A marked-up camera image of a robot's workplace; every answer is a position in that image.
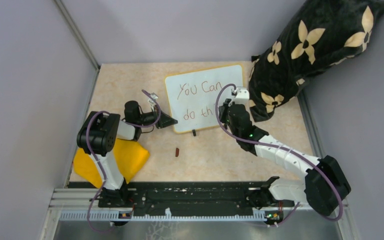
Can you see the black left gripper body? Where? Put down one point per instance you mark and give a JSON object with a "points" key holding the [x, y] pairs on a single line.
{"points": [[148, 118]]}

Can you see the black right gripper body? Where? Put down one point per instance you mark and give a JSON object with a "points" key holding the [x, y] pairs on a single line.
{"points": [[224, 116]]}

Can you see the red marker cap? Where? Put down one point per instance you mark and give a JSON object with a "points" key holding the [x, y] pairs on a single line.
{"points": [[177, 152]]}

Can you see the yellow-framed whiteboard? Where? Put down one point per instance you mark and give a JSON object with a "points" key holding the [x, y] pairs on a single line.
{"points": [[192, 95]]}

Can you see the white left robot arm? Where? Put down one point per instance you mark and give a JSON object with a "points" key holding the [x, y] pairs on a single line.
{"points": [[109, 154]]}

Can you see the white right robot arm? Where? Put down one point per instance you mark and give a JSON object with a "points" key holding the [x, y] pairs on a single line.
{"points": [[322, 183]]}

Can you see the yellow folded cloth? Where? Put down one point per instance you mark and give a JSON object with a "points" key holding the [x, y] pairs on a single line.
{"points": [[130, 157]]}

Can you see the black floral pillow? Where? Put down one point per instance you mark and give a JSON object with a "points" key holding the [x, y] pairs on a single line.
{"points": [[322, 34]]}

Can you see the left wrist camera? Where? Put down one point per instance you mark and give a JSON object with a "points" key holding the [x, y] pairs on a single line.
{"points": [[152, 99]]}

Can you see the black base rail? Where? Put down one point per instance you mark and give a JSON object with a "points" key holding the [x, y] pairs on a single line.
{"points": [[177, 202]]}

